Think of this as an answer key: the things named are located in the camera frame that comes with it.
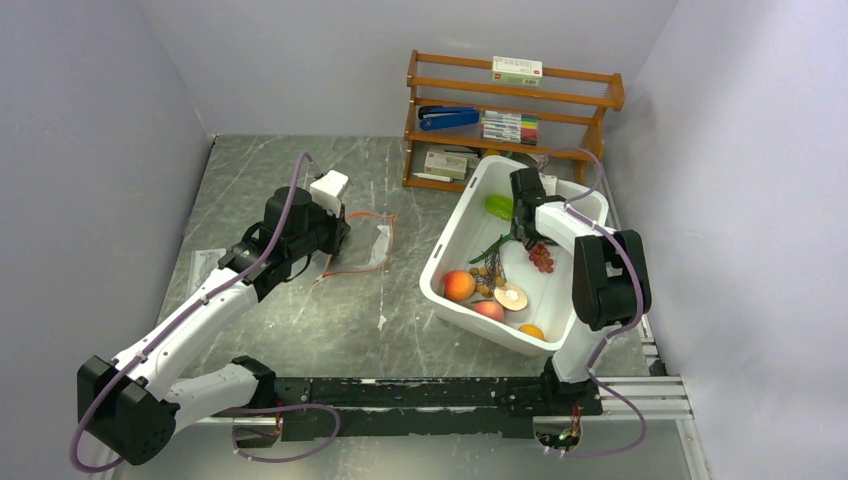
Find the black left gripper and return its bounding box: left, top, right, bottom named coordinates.
left=288, top=196, right=351, bottom=261

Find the clear zip top bag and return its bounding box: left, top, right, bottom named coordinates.
left=314, top=211, right=397, bottom=284

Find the red grape bunch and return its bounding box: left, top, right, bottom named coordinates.
left=528, top=242, right=554, bottom=274

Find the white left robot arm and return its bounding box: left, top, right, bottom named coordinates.
left=69, top=181, right=350, bottom=473

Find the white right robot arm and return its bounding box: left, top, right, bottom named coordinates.
left=509, top=167, right=651, bottom=414

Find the green starfruit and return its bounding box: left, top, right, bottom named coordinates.
left=484, top=194, right=513, bottom=222

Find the green bean pod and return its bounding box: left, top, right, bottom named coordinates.
left=468, top=235, right=511, bottom=264

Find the coloured marker pen pack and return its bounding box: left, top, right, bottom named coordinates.
left=480, top=110, right=539, bottom=146

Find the brown longan twig bunch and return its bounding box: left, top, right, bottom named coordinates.
left=468, top=251, right=506, bottom=298

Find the white red box lower shelf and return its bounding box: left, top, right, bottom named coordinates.
left=424, top=149, right=480, bottom=181

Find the wooden shelf rack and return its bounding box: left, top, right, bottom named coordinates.
left=402, top=51, right=626, bottom=192

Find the white plastic bin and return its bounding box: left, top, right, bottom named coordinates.
left=419, top=156, right=597, bottom=356

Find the half cut mushroom slice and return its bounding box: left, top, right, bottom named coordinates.
left=494, top=283, right=529, bottom=312

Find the large orange peach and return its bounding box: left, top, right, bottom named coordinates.
left=442, top=270, right=477, bottom=303

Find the blue stapler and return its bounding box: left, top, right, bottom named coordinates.
left=417, top=105, right=480, bottom=131

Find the white green box on shelf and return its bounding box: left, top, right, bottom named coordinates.
left=491, top=56, right=543, bottom=88

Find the small red peach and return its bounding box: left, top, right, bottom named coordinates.
left=474, top=301, right=506, bottom=323

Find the paper sheet on table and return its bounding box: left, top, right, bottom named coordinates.
left=187, top=248, right=226, bottom=295

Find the small orange fruit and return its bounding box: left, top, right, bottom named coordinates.
left=519, top=324, right=546, bottom=341

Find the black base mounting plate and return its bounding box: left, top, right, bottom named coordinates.
left=230, top=373, right=602, bottom=441

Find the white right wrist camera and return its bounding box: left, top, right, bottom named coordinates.
left=539, top=173, right=558, bottom=196

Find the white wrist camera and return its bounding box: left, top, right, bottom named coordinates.
left=539, top=173, right=558, bottom=196
left=309, top=170, right=350, bottom=218

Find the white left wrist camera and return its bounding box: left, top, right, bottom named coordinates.
left=309, top=170, right=350, bottom=218

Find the aluminium rail frame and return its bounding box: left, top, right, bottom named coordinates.
left=592, top=165, right=697, bottom=425

